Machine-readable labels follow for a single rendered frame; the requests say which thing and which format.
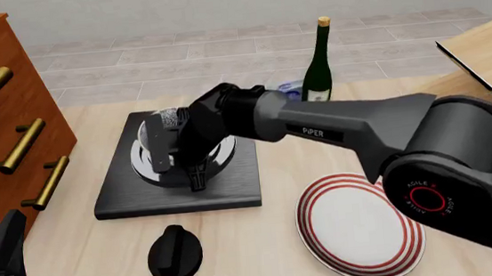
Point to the flat black stove plate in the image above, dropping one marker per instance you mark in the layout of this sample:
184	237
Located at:
130	198

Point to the wooden cabinet with drawers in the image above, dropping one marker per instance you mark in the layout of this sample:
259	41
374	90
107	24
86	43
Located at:
10	98

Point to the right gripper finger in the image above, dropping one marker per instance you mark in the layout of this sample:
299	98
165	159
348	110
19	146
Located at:
159	145
200	173

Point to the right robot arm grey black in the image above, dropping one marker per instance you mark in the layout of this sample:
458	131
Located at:
405	124

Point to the shiny patterned bowl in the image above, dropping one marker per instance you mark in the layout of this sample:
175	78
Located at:
225	148

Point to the round black stove knob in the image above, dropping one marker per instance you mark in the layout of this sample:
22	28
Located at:
175	254

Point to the dark green wine bottle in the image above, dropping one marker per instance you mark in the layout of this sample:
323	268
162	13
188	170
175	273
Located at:
316	78

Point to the white blue patterned dish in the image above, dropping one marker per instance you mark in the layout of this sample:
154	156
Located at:
290	89

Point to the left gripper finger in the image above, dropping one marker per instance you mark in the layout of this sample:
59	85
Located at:
11	239

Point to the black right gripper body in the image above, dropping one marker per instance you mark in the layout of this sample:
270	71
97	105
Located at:
192	139

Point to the white plate with red rings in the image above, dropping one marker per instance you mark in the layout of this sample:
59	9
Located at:
352	226

